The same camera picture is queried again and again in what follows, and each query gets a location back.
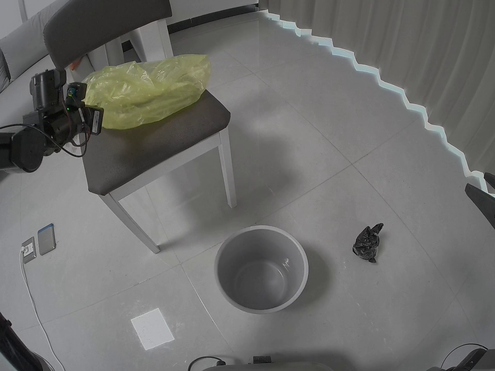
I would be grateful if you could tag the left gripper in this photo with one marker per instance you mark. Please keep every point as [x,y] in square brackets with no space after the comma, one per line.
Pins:
[67,124]

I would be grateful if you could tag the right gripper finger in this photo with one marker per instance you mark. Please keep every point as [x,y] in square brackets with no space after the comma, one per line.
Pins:
[492,182]
[485,207]

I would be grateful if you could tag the yellow plastic bag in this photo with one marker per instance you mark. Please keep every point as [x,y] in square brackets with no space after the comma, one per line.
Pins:
[147,91]

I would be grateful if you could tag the black plastic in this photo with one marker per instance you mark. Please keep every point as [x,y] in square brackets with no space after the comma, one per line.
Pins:
[365,245]

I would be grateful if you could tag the grey trash bin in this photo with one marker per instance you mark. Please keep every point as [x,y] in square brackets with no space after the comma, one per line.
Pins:
[263,280]

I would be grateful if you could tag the small orange item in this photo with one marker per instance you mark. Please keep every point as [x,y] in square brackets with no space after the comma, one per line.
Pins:
[75,65]

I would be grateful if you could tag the dark grey cushion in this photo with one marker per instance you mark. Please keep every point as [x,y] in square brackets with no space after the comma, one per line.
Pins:
[3,68]

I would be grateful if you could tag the grey sofa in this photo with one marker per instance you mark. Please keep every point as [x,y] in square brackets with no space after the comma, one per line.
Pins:
[23,48]

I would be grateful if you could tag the grey padded white chair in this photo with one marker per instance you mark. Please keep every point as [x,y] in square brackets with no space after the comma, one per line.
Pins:
[154,141]

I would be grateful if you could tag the pale grey curtain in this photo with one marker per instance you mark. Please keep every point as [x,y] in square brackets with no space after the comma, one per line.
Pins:
[386,21]

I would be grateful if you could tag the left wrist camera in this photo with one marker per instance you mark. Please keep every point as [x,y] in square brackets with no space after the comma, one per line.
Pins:
[76,91]

